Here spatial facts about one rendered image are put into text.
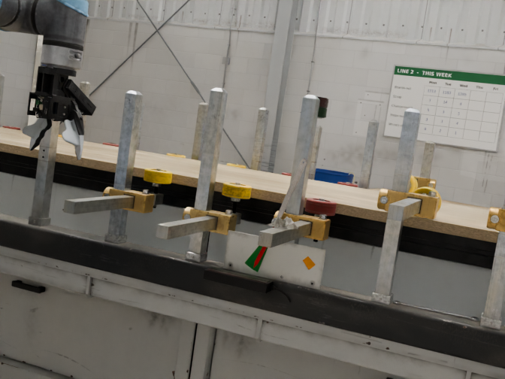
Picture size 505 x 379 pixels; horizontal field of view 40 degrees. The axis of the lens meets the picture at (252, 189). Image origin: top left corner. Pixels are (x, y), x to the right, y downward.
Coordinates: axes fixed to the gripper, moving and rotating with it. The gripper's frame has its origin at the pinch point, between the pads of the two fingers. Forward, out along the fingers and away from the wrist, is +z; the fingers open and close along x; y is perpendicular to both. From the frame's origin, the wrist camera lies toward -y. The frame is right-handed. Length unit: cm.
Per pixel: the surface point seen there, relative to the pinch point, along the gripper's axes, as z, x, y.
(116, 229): 20.0, -2.5, -29.2
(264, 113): -20, -17, -137
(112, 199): 10.3, 3.3, -18.2
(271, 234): 8, 55, -6
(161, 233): 13.0, 28.3, -5.1
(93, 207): 11.7, 4.2, -10.2
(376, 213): 4, 62, -55
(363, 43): -141, -199, -751
